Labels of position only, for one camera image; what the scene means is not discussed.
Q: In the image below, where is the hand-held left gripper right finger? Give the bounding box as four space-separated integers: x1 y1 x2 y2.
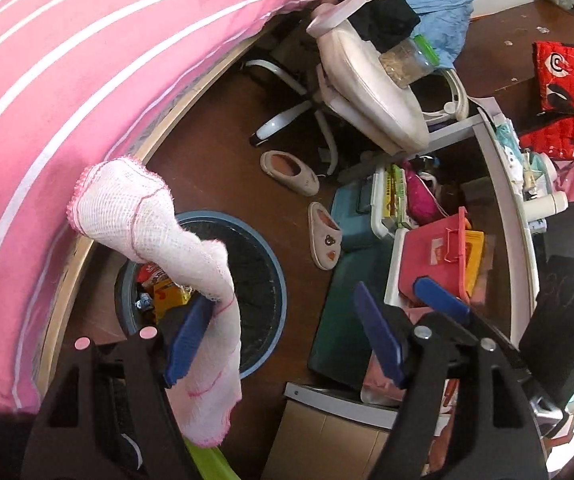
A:
353 281 550 480

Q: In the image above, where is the wooden bed frame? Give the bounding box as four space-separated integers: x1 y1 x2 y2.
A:
34 25 273 396

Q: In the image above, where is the blue cloth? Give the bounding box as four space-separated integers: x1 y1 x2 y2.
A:
394 0 478 68

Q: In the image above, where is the cream office chair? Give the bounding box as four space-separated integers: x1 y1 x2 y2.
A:
244 0 470 176

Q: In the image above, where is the yellow packet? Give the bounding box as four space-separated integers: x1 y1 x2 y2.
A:
464 230 486 296

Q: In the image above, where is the white gauze cloth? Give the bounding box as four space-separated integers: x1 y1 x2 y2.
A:
67 156 243 448

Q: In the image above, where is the black device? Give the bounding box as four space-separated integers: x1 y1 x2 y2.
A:
519 255 574 406

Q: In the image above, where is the plain beige slipper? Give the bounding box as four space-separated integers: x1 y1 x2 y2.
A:
259 150 320 197

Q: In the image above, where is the lime green object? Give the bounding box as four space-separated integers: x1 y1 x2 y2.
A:
184 437 235 480

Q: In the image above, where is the pink plastic box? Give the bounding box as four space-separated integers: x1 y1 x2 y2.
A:
397 207 472 306

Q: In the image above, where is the red printed cloth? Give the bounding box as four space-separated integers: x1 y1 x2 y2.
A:
519 41 574 148

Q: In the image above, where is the black garment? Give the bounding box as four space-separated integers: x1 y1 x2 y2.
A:
352 0 420 53

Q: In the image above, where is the white plastic bottle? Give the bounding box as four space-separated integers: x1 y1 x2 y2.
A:
524 192 570 221

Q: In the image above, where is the clear jar with green lid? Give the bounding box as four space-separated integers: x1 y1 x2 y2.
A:
378 34 440 90

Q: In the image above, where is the dark green case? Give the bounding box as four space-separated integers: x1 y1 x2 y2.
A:
309 250 398 391

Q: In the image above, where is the round blue-rimmed trash bin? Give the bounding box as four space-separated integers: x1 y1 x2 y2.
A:
114 210 288 378

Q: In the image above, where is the white storage tray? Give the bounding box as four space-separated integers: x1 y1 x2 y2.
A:
371 162 448 241

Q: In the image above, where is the white desk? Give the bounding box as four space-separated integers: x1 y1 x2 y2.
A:
339 110 540 321

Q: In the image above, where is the black monitor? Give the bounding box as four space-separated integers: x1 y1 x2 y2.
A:
542 200 574 264

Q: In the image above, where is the teal plastic box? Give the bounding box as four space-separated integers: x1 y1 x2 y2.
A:
329 180 393 253

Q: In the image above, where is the beige slipper with bear face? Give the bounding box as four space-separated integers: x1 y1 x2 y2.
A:
308 201 343 271

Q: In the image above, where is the brown cabinet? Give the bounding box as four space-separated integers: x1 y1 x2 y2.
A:
262 382 403 480

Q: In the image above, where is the pink striped bed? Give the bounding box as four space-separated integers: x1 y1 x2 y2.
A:
0 0 328 416

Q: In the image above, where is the light pink garment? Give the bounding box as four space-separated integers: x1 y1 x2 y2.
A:
362 360 408 407

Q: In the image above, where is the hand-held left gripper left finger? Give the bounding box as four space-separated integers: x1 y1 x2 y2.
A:
20 296 215 480

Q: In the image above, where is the magenta bag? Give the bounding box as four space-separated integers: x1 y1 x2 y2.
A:
406 160 444 222

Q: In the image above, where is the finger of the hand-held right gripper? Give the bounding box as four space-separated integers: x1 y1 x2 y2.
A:
413 277 565 421

